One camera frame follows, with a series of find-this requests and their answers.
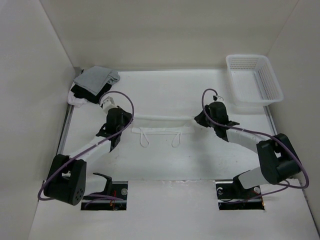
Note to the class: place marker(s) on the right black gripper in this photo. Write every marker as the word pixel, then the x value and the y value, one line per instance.
pixel 199 119

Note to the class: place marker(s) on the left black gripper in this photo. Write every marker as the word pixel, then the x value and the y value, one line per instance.
pixel 126 115

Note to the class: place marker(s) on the white tank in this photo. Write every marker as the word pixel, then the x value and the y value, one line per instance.
pixel 74 101
pixel 147 125

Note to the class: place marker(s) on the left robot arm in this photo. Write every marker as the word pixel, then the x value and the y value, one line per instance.
pixel 66 180

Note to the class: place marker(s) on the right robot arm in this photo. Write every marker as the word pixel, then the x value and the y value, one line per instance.
pixel 277 158

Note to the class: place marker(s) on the folded white tank top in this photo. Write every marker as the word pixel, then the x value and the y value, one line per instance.
pixel 74 101

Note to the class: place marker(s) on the folded black tank top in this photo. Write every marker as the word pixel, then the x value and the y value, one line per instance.
pixel 81 93

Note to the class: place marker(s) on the folded grey tank top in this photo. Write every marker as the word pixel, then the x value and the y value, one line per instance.
pixel 94 78

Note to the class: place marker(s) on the white plastic basket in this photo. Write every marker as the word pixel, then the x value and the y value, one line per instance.
pixel 252 81

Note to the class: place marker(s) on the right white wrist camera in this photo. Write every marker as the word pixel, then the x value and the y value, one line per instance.
pixel 217 98

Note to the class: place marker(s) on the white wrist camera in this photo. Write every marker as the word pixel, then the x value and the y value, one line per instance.
pixel 217 98
pixel 107 103

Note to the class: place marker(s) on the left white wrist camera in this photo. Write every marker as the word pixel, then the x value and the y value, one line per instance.
pixel 107 103

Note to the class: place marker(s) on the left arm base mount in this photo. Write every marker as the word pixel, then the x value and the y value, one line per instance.
pixel 102 193

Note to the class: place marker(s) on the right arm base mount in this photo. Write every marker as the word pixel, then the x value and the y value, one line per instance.
pixel 231 199

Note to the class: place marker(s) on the metal table edge rail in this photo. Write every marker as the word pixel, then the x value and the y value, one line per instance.
pixel 68 111

